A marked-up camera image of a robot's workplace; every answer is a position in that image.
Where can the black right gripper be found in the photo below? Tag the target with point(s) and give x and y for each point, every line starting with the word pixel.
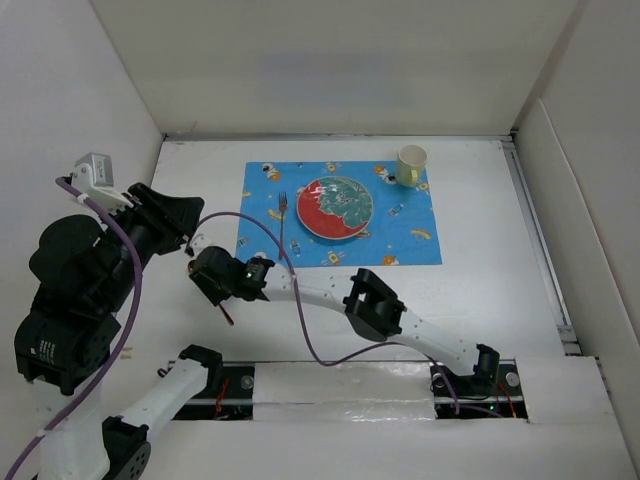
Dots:
pixel 216 296

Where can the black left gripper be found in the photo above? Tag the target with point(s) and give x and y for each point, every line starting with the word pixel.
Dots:
pixel 179 214

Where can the copper spoon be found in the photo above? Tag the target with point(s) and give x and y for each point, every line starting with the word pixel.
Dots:
pixel 228 318

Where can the copper fork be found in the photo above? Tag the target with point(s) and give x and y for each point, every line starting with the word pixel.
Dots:
pixel 283 206

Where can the red and teal plate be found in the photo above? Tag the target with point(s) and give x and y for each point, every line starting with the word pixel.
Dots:
pixel 334 207

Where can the blue space print cloth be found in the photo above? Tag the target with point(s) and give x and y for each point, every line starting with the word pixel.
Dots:
pixel 402 231

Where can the pale yellow mug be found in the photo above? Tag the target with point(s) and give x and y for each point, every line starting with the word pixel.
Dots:
pixel 410 163

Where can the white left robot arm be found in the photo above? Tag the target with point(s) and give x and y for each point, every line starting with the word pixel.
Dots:
pixel 88 266

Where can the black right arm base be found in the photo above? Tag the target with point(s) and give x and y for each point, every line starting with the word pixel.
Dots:
pixel 467 398

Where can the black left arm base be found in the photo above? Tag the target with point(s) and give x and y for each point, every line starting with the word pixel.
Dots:
pixel 231 401

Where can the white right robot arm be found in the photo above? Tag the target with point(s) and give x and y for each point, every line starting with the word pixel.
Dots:
pixel 373 309

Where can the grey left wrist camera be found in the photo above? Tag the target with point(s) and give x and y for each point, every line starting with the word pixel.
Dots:
pixel 93 171

